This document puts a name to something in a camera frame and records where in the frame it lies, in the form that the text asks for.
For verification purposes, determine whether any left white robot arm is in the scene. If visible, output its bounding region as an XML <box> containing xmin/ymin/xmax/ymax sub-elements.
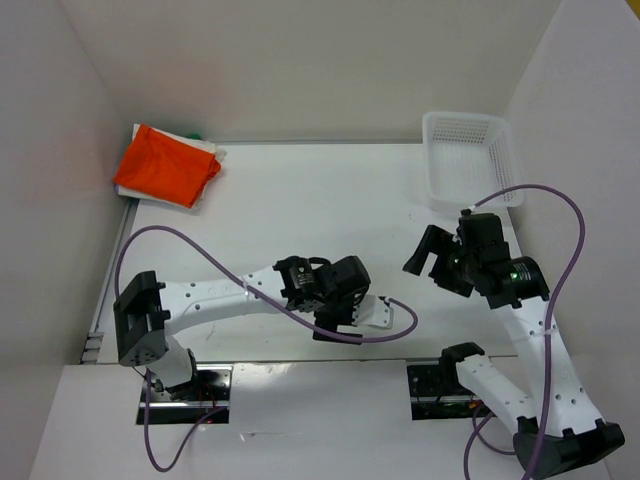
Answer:
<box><xmin>113</xmin><ymin>256</ymin><xmax>371</xmax><ymax>400</ymax></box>

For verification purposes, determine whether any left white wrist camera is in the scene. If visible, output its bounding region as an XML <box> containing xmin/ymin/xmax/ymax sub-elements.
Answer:
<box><xmin>352</xmin><ymin>294</ymin><xmax>394</xmax><ymax>330</ymax></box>

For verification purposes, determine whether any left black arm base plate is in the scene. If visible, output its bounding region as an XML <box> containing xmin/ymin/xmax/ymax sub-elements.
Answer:
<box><xmin>136</xmin><ymin>364</ymin><xmax>233</xmax><ymax>425</ymax></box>

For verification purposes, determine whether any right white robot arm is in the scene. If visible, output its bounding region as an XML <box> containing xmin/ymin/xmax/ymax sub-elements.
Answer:
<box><xmin>403</xmin><ymin>210</ymin><xmax>625</xmax><ymax>479</ymax></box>

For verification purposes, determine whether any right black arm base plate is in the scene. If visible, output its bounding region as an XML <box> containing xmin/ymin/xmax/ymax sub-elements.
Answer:
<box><xmin>406</xmin><ymin>359</ymin><xmax>489</xmax><ymax>421</ymax></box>

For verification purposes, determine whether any orange t-shirt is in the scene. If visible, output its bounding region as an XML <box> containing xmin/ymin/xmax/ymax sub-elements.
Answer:
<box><xmin>112</xmin><ymin>123</ymin><xmax>223</xmax><ymax>209</ymax></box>

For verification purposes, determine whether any white plastic basket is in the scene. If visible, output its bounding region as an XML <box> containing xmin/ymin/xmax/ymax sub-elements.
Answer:
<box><xmin>422</xmin><ymin>111</ymin><xmax>521</xmax><ymax>213</ymax></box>

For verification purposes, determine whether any white t-shirt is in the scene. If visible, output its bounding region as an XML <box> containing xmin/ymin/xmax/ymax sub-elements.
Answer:
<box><xmin>114</xmin><ymin>122</ymin><xmax>227</xmax><ymax>212</ymax></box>

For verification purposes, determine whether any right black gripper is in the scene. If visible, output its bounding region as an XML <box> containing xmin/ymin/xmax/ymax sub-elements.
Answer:
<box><xmin>402</xmin><ymin>224</ymin><xmax>479</xmax><ymax>297</ymax></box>

